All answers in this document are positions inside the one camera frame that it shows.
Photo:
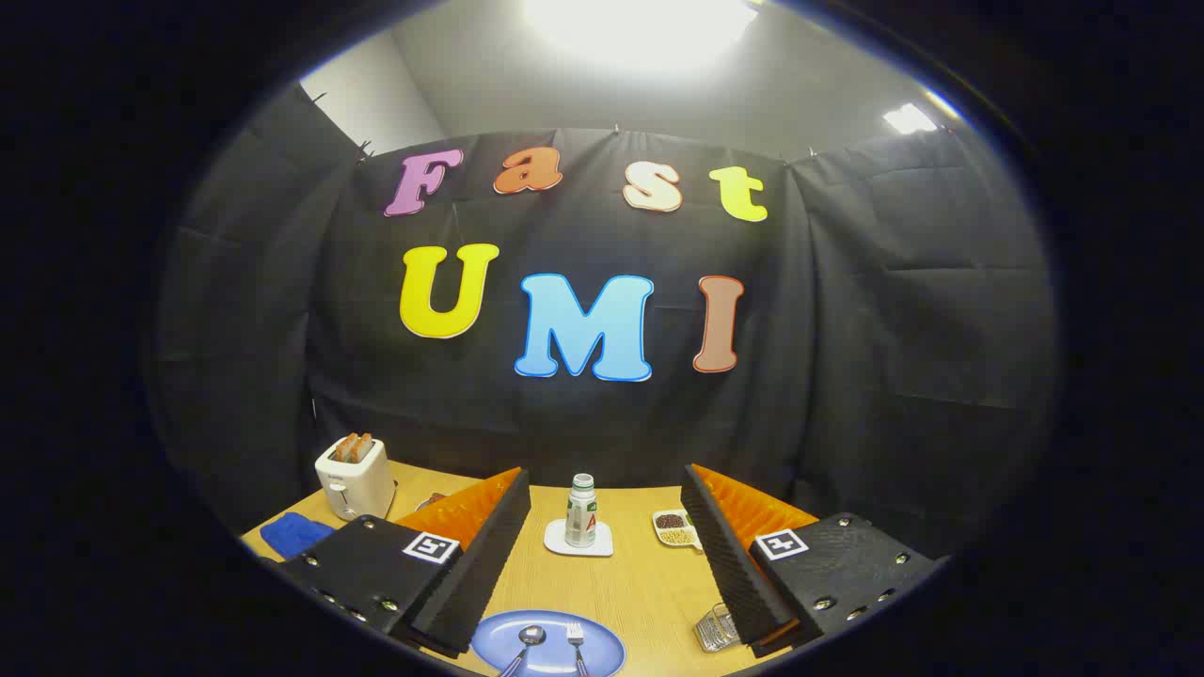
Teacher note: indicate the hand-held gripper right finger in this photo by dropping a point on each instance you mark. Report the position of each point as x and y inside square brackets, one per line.
[729, 555]

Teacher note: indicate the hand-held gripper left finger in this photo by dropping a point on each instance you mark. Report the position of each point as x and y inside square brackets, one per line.
[484, 555]

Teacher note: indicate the white divided bean dish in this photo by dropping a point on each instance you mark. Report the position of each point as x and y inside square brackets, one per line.
[675, 528]

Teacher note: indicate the white square coaster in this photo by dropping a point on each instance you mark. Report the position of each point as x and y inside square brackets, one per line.
[557, 543]

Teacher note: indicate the plate with food print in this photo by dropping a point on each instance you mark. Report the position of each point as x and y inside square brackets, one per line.
[435, 499]

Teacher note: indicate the white drink bottle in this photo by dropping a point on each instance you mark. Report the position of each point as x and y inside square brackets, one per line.
[581, 512]

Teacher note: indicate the blue plate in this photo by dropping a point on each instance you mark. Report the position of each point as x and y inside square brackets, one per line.
[597, 653]

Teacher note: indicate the white toaster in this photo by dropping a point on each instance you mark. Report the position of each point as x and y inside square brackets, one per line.
[353, 480]

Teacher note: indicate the toast slice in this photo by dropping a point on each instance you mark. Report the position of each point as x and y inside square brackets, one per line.
[345, 448]
[362, 445]

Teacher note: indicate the blue folded cloth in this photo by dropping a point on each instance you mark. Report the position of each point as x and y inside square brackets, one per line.
[293, 536]

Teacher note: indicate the black backdrop cloth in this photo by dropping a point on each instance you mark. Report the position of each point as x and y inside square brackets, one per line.
[847, 376]

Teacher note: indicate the small ceiling light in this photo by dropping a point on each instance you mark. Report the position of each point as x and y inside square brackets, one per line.
[908, 118]

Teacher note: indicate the large ceiling light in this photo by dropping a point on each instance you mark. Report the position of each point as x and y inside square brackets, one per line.
[640, 28]

